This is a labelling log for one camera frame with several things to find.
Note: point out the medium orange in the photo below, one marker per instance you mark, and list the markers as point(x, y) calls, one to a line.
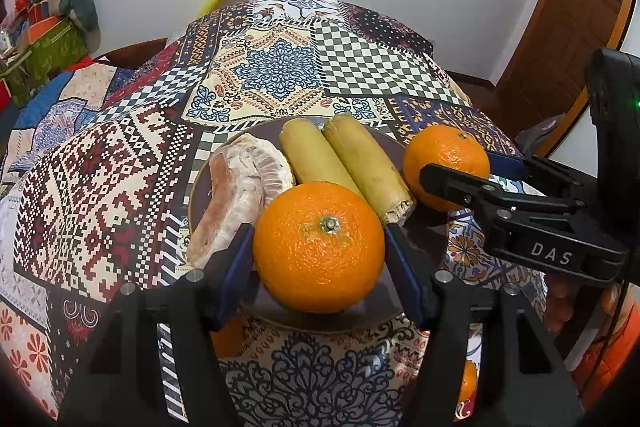
point(445, 152)

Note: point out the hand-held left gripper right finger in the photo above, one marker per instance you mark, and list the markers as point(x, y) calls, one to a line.
point(406, 269)

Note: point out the yellow banana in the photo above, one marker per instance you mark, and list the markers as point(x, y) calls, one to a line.
point(370, 167)
point(312, 157)

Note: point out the peeled pomelo segment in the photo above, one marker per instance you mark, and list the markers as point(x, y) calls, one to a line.
point(220, 207)
point(272, 167)

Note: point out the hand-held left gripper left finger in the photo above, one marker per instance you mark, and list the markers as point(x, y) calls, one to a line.
point(234, 269)

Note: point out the grey cloth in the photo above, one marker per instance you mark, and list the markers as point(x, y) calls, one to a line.
point(537, 134)

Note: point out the large orange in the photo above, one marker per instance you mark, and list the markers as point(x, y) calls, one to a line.
point(318, 252)

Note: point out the orange box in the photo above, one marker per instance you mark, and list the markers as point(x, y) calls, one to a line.
point(45, 29)

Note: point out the dark wooden bed frame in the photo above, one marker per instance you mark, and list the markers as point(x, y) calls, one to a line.
point(130, 54)

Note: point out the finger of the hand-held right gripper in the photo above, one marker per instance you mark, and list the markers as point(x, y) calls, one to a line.
point(460, 187)
point(505, 164)

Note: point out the small orange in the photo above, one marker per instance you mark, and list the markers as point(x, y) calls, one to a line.
point(469, 382)
point(227, 339)

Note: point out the patchwork printed blanket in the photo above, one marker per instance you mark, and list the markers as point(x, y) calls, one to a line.
point(115, 187)

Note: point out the person's right hand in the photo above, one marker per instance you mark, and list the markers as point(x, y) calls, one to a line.
point(559, 307)

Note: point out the purple plate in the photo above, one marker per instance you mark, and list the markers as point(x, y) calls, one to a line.
point(425, 247)

